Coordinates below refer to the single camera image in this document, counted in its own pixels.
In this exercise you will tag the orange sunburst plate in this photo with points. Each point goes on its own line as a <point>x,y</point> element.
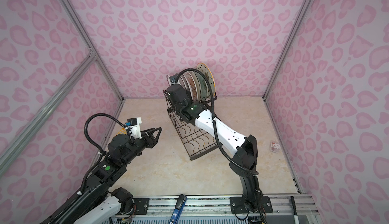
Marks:
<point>168,81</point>
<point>193,86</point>

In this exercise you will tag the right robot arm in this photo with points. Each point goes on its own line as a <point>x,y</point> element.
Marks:
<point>241,151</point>

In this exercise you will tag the star pattern cartoon plate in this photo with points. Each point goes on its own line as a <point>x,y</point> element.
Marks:
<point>208,74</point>

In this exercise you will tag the small red white packet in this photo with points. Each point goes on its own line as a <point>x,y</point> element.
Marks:
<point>275,147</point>

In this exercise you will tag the aluminium frame bars left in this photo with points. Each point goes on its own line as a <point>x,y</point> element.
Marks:
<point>31,129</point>

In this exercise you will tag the light green flower plate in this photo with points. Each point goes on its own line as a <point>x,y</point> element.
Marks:
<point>203,92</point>

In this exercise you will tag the black wire dish rack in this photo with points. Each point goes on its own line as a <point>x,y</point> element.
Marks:
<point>197,142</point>

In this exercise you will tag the aluminium mounting rail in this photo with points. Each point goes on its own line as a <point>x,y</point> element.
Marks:
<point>206,209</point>

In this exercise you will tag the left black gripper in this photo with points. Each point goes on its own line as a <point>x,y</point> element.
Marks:
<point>153,141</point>

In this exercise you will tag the blue handled tool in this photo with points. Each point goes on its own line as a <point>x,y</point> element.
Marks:
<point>179,206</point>

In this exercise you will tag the aluminium frame bar right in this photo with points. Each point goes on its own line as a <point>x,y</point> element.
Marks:
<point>296,25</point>

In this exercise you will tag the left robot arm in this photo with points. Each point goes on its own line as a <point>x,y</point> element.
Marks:
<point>122,150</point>

